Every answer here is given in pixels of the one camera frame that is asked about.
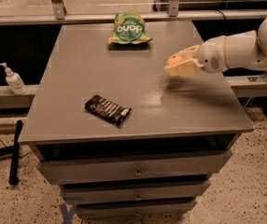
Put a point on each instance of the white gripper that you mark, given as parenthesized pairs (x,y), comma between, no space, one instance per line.
(212,54)

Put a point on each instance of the orange fruit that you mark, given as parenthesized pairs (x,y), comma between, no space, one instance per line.
(174,59)

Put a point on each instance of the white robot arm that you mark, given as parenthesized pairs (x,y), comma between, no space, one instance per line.
(246,50)

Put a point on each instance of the black rxbar chocolate wrapper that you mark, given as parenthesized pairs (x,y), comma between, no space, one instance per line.
(107,110)

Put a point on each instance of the grey drawer cabinet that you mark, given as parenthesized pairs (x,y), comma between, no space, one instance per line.
(170,115)

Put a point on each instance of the green dang chips bag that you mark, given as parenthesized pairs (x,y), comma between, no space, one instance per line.
(128,28)

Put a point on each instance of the grey metal railing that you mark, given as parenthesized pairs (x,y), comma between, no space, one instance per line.
(24,12)

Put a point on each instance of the top grey drawer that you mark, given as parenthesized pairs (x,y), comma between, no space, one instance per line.
(89,171)

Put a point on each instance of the grey drawer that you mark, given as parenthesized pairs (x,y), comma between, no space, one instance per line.
(89,171)
(135,193)
(134,208)

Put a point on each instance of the middle grey drawer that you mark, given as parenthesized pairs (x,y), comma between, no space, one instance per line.
(135,193)

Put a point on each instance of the bottom grey drawer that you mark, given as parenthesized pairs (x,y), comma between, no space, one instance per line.
(134,208)

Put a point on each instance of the white pump lotion bottle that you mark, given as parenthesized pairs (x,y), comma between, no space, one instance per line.
(14,80)

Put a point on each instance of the black pole stand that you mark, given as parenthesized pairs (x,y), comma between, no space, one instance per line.
(13,175)

